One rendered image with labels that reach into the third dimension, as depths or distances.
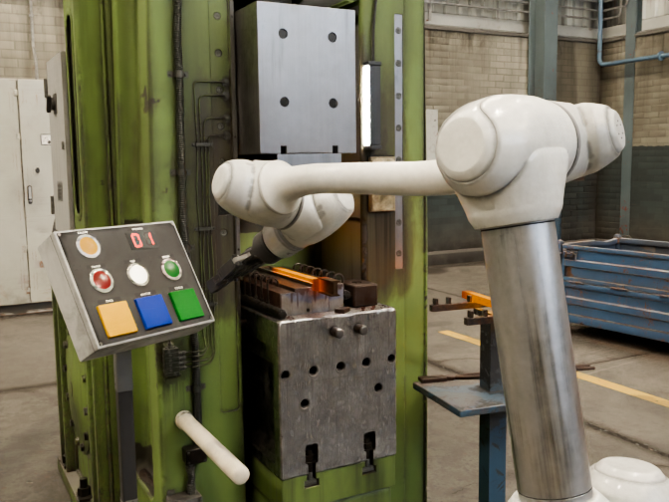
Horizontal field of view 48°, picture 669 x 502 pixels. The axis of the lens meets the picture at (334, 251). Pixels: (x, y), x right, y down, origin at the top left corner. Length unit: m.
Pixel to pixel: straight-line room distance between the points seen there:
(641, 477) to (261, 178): 0.79
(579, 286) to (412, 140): 3.63
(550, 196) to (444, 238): 8.79
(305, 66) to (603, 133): 1.15
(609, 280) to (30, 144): 4.98
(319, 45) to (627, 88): 9.27
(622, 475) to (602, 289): 4.60
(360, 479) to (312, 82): 1.15
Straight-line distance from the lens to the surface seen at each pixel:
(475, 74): 10.09
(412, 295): 2.51
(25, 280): 7.34
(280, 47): 2.10
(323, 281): 2.12
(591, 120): 1.14
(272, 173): 1.38
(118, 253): 1.80
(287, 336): 2.07
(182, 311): 1.82
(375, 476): 2.34
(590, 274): 5.89
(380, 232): 2.40
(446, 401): 2.24
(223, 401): 2.27
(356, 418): 2.24
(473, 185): 0.98
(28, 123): 7.28
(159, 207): 2.11
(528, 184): 1.00
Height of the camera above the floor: 1.34
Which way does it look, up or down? 7 degrees down
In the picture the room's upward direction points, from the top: 1 degrees counter-clockwise
